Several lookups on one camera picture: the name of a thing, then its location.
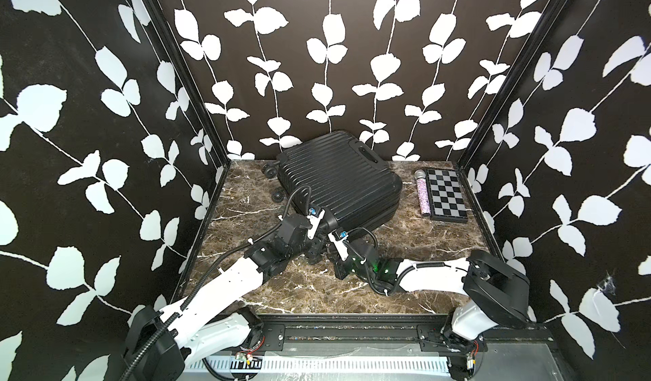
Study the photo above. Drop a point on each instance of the black white checkered board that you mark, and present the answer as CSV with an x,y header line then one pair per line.
x,y
445,196

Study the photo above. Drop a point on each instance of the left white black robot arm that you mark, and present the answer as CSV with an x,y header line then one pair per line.
x,y
162,344

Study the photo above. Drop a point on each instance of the white slotted cable duct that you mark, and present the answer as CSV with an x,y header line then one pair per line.
x,y
435,366

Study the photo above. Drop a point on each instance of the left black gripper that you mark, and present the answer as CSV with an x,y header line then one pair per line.
x,y
317,247

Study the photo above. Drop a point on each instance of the purple glitter microphone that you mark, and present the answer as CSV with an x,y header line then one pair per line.
x,y
422,191

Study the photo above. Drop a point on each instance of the black ribbed hard-shell suitcase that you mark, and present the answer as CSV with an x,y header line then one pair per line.
x,y
355,186

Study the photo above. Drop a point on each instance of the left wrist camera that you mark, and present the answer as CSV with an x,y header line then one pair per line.
x,y
315,214

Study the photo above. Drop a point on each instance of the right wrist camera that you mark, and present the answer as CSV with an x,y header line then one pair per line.
x,y
339,244

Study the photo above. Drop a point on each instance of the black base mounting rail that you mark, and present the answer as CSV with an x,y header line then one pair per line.
x,y
281,332

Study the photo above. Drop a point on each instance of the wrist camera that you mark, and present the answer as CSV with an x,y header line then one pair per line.
x,y
315,214
339,244

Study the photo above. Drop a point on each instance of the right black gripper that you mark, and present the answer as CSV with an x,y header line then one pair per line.
x,y
338,269

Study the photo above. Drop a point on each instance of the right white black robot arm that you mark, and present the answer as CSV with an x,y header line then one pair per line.
x,y
498,293

